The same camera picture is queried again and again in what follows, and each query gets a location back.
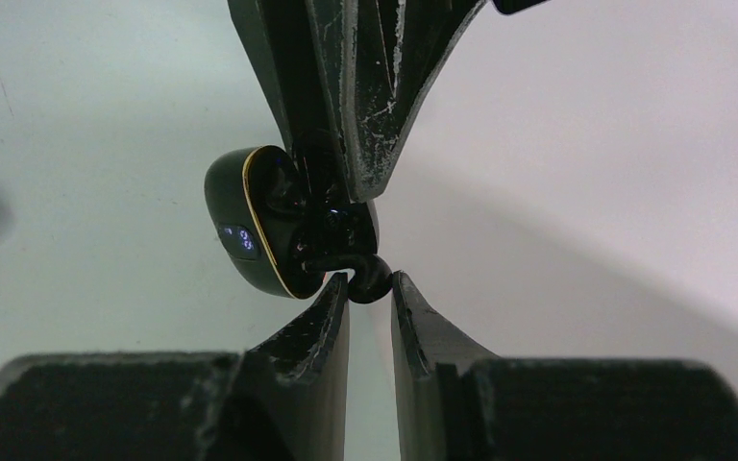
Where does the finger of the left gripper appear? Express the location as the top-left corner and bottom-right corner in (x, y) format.
(228, 1), (348, 191)
(306, 0), (484, 202)

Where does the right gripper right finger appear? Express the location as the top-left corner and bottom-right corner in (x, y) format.
(391, 271), (738, 460)

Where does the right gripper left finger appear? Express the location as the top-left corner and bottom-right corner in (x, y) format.
(0, 273), (349, 460)

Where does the black earbud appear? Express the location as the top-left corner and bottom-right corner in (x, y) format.
(302, 254), (392, 304)

